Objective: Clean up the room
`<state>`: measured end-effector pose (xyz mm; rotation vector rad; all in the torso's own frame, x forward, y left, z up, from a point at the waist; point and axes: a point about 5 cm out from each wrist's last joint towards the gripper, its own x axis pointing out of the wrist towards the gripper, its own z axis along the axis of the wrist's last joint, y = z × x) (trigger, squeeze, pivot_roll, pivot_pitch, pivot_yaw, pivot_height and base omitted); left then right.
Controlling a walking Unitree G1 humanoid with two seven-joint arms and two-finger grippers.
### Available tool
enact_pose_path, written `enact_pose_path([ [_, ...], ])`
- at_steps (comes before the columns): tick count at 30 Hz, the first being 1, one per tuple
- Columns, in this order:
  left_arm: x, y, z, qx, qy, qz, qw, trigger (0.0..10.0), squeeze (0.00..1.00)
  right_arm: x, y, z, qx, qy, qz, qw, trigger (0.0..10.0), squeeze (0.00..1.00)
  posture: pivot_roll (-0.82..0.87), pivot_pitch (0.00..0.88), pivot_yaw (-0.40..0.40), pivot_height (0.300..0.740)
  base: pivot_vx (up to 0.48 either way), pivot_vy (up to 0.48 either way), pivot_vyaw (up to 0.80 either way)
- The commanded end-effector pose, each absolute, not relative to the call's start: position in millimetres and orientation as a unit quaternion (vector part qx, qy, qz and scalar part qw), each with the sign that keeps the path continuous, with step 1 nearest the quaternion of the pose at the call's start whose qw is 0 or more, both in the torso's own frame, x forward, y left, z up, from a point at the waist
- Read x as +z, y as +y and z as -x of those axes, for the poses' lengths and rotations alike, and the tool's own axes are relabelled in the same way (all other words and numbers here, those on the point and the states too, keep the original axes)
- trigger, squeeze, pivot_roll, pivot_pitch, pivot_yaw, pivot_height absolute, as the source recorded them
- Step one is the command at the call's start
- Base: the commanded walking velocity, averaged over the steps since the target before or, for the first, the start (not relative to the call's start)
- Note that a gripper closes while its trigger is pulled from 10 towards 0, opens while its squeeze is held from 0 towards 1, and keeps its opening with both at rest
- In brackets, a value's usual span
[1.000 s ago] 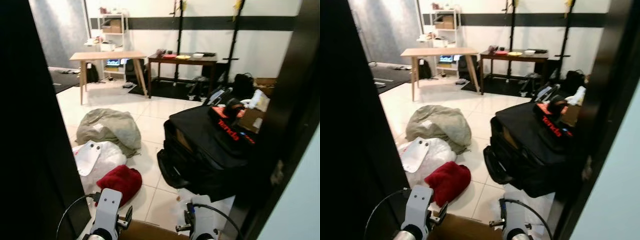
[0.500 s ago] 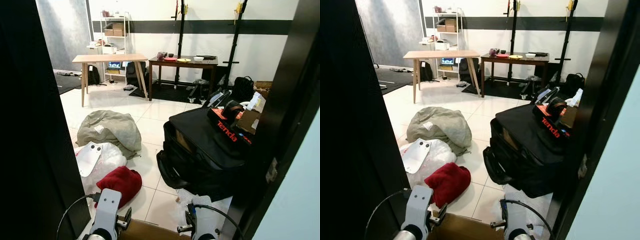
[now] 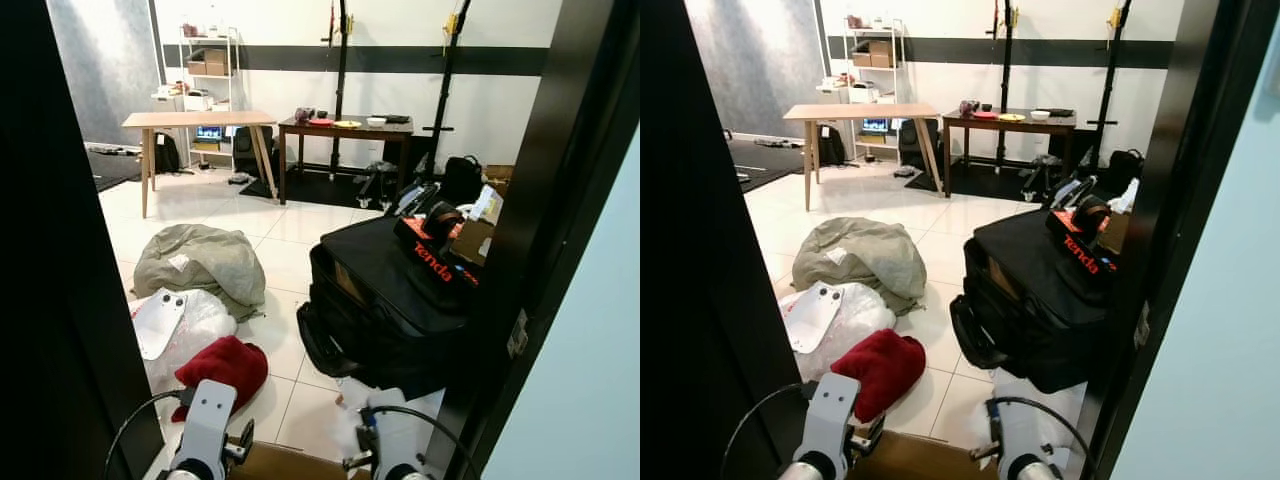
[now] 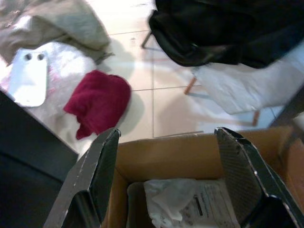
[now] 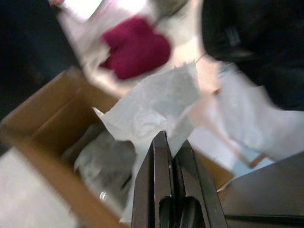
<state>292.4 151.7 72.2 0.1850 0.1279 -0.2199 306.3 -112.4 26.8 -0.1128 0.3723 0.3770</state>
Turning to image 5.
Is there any brown cardboard box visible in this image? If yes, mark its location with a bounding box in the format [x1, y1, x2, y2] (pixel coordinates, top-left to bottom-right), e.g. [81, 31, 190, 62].
[0, 67, 236, 228]

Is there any crumpled clear plastic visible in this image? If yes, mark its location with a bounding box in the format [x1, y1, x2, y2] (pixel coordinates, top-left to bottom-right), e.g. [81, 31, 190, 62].
[61, 123, 138, 209]

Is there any white tissue paper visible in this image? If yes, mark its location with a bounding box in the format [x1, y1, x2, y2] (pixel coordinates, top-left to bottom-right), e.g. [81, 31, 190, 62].
[92, 63, 201, 225]

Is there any flat white plastic bag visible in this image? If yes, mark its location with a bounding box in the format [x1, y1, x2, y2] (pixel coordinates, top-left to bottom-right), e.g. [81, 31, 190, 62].
[190, 60, 304, 167]

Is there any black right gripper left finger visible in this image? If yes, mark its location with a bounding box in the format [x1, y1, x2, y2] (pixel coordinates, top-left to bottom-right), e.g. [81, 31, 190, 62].
[130, 130, 176, 228]

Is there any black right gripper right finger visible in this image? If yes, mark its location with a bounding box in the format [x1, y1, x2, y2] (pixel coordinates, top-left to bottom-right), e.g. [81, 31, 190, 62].
[174, 139, 228, 228]

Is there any olive green fabric bag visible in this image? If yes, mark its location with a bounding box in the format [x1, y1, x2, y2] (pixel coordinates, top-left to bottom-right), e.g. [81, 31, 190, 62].
[155, 0, 190, 19]

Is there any black travel bag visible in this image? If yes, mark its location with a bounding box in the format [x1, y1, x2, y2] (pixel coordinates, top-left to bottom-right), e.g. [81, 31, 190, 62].
[201, 0, 304, 112]

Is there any dark red cloth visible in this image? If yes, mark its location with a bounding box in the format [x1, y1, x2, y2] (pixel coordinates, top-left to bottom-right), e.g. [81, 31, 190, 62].
[98, 16, 171, 80]

